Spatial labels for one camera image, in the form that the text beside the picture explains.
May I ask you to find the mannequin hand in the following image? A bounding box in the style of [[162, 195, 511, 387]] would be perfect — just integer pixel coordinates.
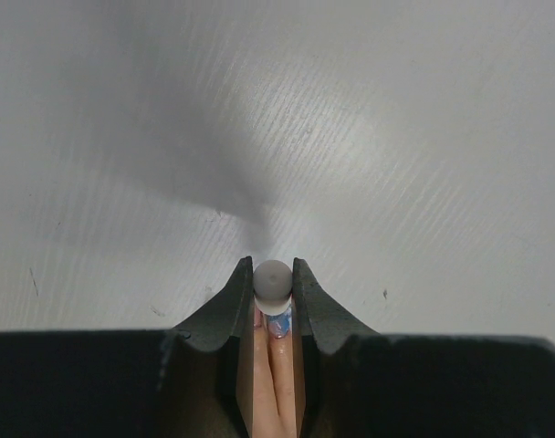
[[251, 308, 298, 438]]

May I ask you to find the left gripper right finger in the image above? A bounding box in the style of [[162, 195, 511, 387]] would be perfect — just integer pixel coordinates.
[[293, 259, 555, 437]]

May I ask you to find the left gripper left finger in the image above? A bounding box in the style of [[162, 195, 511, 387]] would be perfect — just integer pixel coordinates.
[[0, 257, 253, 437]]

